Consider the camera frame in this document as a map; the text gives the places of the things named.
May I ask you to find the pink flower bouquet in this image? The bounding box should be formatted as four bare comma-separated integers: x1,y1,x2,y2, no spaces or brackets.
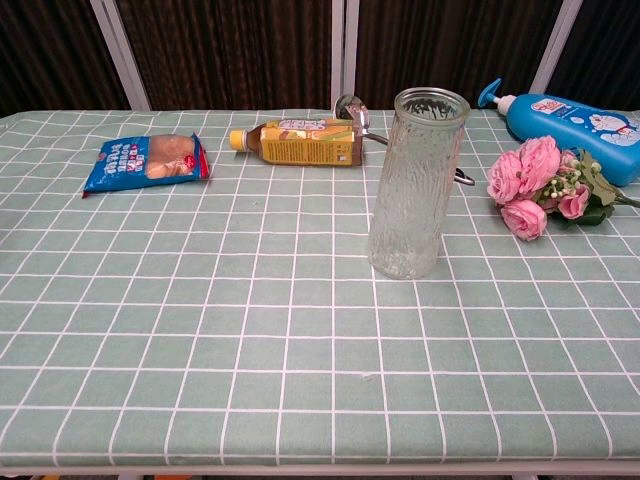
486,134,640,242

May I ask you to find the textured clear glass vase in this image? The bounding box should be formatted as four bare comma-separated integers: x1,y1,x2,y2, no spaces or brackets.
367,87,472,281

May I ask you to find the green checked tablecloth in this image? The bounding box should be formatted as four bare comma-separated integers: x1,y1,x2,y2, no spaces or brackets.
0,108,640,470

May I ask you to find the yellow label tea bottle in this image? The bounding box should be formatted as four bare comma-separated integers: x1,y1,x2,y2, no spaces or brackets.
229,117,366,168

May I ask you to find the metal ladle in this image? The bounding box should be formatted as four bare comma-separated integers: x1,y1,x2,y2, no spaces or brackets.
333,93,476,187

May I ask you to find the blue snack biscuit bag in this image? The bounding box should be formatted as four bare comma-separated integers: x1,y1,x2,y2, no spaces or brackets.
82,132,212,199

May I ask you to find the blue pump lotion bottle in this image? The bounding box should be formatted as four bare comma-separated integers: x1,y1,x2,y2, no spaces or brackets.
476,77,640,188

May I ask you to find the dark partition panel grey frame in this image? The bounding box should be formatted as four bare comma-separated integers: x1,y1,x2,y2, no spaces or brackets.
0,0,151,119
332,0,584,112
529,0,640,117
89,0,346,112

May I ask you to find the white table frame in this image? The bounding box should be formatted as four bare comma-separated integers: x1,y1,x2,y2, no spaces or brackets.
0,464,640,480

